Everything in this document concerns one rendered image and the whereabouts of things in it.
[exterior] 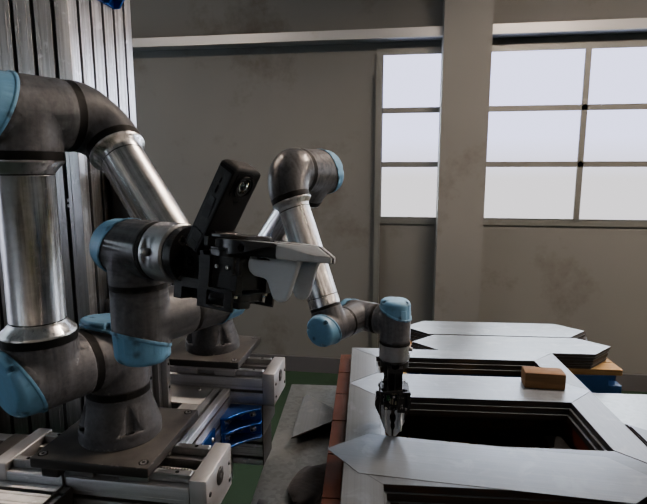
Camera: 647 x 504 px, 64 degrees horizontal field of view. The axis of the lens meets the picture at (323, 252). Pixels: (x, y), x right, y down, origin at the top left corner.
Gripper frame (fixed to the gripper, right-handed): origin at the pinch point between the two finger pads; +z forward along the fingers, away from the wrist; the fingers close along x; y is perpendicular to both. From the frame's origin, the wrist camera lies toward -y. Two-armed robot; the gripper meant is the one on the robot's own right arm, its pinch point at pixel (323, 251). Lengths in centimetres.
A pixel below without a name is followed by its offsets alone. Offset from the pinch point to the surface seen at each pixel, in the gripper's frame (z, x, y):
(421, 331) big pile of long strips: -58, -166, 39
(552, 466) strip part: 10, -85, 48
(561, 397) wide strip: 5, -126, 43
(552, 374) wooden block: 1, -129, 37
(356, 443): -32, -69, 50
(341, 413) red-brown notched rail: -48, -88, 52
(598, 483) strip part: 20, -84, 48
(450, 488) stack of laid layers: -6, -65, 51
